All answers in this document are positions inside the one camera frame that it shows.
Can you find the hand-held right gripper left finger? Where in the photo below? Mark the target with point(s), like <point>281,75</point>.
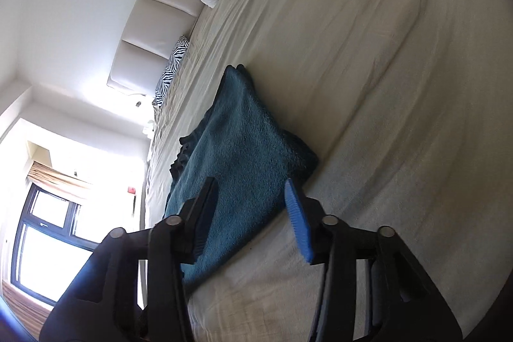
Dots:
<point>200,224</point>

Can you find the black framed window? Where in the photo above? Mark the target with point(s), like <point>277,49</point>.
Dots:
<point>44,238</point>

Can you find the striped window blind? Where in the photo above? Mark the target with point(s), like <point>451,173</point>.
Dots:
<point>56,177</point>

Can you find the cream padded headboard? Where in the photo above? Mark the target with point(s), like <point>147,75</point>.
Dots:
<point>152,41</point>

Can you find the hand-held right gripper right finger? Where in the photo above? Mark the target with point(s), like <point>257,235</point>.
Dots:
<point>298,221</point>

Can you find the beige bed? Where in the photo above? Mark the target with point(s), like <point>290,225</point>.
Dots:
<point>340,105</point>

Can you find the dark teal sweater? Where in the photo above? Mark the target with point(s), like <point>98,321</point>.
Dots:
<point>240,165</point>

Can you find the zebra print pillow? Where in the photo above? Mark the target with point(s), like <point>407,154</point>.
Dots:
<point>171,69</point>

